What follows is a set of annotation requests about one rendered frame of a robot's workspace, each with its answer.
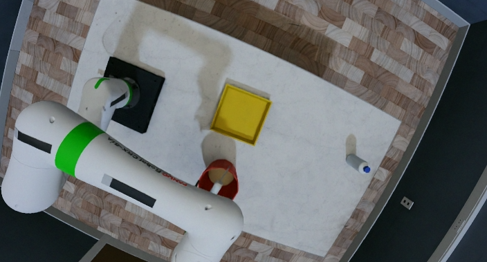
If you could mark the grey bottle with blue cap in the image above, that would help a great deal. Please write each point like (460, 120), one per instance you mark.
(358, 164)

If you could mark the yellow square tray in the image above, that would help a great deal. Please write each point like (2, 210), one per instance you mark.
(240, 115)

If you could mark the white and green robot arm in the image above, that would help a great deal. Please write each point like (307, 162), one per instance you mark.
(52, 142)

